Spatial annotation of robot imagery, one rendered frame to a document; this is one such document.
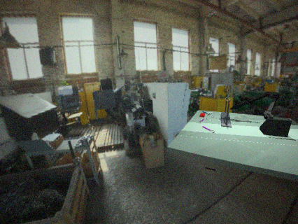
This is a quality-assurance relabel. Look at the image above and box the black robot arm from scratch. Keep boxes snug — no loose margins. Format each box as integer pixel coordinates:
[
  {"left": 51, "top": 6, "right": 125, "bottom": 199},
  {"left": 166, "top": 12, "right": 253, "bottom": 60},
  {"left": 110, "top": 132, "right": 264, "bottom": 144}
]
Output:
[{"left": 239, "top": 92, "right": 279, "bottom": 119}]

